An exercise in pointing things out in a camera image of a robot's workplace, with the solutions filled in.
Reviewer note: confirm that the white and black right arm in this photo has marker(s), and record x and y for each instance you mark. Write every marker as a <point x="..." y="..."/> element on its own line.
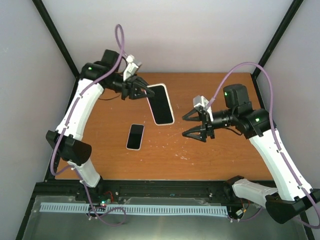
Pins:
<point x="292" y="194"/>

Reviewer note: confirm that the light blue slotted cable duct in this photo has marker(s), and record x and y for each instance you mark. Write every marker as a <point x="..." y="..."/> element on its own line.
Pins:
<point x="136" y="210"/>

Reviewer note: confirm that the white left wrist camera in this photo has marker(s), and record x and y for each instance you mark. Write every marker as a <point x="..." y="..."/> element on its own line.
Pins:
<point x="132" y="67"/>

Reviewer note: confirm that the small black phone white case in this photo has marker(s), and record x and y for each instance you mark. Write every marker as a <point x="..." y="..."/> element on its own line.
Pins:
<point x="135" y="136"/>

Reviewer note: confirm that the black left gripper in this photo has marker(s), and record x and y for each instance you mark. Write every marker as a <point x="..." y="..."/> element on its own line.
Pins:
<point x="132" y="88"/>

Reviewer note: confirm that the black corner post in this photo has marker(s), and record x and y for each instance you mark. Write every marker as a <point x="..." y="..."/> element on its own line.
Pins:
<point x="281" y="29"/>
<point x="50" y="25"/>

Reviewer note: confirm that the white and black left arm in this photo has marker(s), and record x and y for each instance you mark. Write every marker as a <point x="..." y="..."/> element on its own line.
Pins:
<point x="114" y="72"/>

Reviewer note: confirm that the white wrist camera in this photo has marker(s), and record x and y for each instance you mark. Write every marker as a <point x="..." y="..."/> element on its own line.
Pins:
<point x="132" y="67"/>
<point x="200" y="102"/>

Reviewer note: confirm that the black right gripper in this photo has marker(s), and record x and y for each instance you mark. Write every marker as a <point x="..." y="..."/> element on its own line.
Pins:
<point x="206" y="126"/>

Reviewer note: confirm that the black left corner post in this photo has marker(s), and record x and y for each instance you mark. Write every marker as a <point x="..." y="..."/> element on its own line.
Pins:
<point x="50" y="25"/>

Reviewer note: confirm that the black aluminium frame rail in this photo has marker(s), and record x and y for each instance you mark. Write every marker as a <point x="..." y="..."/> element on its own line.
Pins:
<point x="213" y="191"/>

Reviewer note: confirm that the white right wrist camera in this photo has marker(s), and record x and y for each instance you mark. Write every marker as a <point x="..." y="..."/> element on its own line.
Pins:
<point x="200" y="102"/>

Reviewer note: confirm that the grey metal front plate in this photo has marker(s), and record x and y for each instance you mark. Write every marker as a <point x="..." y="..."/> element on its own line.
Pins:
<point x="257" y="224"/>

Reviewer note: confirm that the black right corner post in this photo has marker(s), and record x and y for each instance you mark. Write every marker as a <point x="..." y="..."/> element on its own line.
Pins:
<point x="281" y="29"/>

